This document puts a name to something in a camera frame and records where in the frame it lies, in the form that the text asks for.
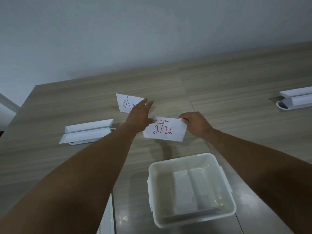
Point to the white packet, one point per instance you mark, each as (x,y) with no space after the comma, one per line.
(192,190)

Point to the person's right fingers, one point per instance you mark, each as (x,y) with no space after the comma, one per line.
(184,119)

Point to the person's left hand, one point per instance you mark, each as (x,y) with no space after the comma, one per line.
(137,118)

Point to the person's right forearm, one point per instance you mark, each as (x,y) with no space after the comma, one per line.
(263,173)

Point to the person's left fingers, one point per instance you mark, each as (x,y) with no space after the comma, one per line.
(144,105)

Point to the white plastic container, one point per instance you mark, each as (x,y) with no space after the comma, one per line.
(168,187)

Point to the person's left forearm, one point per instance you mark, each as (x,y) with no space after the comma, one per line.
(73,182)

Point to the person's right hand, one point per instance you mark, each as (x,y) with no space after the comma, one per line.
(196,124)

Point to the white card with dark writing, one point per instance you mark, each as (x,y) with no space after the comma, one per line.
(125,102)

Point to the white card with red writing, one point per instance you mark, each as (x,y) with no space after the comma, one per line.
(165,131)

